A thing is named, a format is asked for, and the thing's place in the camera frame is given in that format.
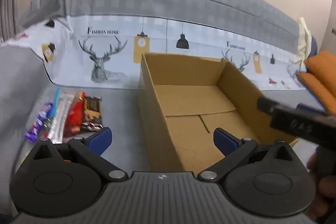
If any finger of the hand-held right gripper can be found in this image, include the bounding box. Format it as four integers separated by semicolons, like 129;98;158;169
257;97;336;146

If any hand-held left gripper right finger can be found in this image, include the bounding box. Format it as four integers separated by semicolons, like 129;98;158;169
197;128;303;184

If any cardboard box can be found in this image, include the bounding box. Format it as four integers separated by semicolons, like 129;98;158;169
138;52;300;172

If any deer printed blanket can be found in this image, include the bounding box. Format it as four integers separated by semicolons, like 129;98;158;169
16;0;319;92

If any blue snack packet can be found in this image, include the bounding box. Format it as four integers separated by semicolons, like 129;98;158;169
53;87;63;110

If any orange cushion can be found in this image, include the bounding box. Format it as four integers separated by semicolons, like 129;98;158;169
296;71;336;115
304;50;336;89

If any dark brown snack packet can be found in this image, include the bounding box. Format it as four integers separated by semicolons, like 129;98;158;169
82;96;103;126

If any person's right hand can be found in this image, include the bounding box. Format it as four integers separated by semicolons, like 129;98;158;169
307;152;336;224

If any silver white snack packet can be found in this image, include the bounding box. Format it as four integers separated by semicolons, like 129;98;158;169
47;91;74;145

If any small dark candy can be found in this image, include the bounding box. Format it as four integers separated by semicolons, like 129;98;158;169
81;121;103;133

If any cream cloth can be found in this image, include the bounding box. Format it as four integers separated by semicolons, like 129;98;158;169
296;17;313;75

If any red snack packet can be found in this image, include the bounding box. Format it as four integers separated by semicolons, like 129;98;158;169
64;92;86;138

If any purple snack packet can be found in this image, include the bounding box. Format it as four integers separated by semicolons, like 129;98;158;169
24;103;53;142

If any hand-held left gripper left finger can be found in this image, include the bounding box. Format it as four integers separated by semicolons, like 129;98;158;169
25;127;129;184

